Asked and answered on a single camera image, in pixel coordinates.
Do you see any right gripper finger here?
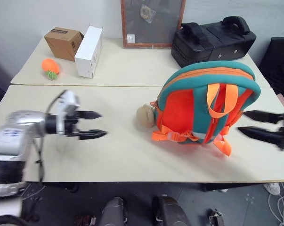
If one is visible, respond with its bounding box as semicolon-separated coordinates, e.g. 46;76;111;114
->
237;126;284;148
242;109;284;125

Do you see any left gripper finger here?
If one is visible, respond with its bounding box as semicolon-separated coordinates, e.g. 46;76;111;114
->
78;128;108;141
81;110;103;120

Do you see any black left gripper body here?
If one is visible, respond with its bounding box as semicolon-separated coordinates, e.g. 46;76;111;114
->
63;109;84;139

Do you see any white cardboard box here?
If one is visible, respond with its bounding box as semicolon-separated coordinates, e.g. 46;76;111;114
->
74;24;104;79

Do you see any orange and teal backpack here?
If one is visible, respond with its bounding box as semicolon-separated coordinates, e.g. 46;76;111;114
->
150;60;261;157

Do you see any brown cardboard box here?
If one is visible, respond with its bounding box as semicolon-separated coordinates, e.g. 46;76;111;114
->
43;26;85;62

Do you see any beige plush ball pendant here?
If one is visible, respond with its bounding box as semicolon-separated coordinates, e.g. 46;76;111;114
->
135;102;155;129

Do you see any person in black clothes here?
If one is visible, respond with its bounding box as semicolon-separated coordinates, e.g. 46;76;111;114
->
258;36;284;109

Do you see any white sneaker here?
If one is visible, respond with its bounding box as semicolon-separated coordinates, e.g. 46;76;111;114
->
263;182;281;196

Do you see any orange plush fruit toy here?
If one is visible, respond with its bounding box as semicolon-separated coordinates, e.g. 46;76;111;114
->
41;58;60;81

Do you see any dark rounded grey shape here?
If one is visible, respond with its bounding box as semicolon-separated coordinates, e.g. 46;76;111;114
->
98;196;129;226
151;194;192;226

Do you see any black hard carrying case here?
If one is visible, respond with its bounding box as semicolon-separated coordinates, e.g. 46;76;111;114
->
170;15;257;68

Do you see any wooden framed dark board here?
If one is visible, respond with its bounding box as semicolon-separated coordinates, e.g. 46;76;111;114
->
120;0;187;49

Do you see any clear bag with yellow item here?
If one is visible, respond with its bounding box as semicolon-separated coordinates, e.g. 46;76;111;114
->
139;3;157;24

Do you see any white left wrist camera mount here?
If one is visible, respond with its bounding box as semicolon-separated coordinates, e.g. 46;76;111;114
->
55;89;81;136

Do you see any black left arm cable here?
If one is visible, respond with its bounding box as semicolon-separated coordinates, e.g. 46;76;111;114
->
32;90;67;183

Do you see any black table frame bar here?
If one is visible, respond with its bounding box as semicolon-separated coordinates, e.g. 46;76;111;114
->
200;182;265;193

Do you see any white cable bundle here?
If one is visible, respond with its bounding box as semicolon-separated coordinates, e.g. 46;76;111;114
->
267;182;284;226

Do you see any small metal bracket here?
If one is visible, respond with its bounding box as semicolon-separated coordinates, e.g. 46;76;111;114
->
208;208;225;226

